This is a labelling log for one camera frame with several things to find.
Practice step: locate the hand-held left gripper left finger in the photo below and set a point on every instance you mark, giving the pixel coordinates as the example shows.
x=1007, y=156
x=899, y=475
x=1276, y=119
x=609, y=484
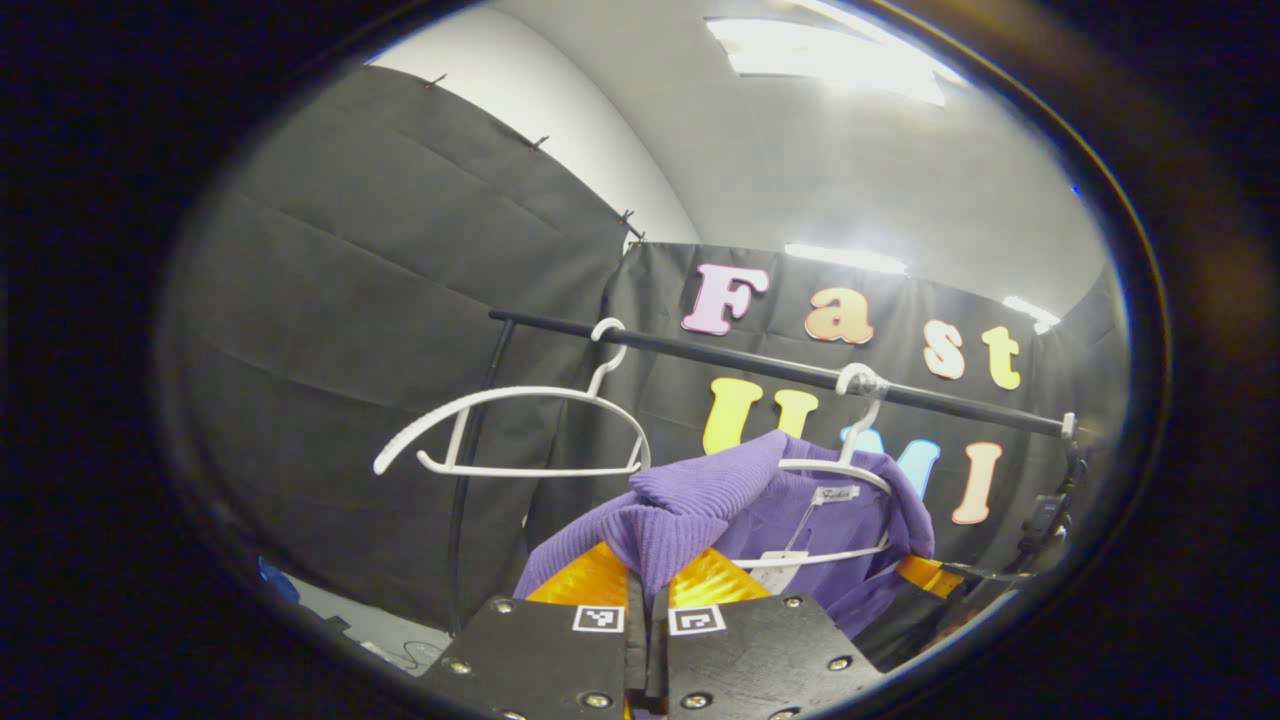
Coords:
x=540, y=650

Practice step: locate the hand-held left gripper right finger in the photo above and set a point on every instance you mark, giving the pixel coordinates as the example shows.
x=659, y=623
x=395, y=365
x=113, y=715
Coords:
x=760, y=650

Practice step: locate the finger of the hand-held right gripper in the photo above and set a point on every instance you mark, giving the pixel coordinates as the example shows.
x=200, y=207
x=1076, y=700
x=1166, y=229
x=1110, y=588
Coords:
x=925, y=575

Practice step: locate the purple knit jacket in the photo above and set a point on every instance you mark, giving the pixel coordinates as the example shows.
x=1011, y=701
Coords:
x=700, y=500

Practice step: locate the white plastic hanger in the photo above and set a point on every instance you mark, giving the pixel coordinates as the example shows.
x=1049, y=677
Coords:
x=540, y=470
x=862, y=435

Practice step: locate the black metal clothes rack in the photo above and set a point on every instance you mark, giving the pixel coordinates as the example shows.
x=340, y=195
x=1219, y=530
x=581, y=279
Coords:
x=720, y=358

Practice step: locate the ceiling light panel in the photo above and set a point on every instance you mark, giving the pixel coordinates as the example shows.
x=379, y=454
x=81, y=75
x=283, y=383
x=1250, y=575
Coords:
x=830, y=60
x=1030, y=313

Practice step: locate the blue object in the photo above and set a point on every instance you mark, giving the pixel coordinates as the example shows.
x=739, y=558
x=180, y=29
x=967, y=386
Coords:
x=280, y=582

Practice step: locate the black backdrop cloth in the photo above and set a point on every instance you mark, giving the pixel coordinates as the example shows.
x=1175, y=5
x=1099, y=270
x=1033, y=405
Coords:
x=350, y=300

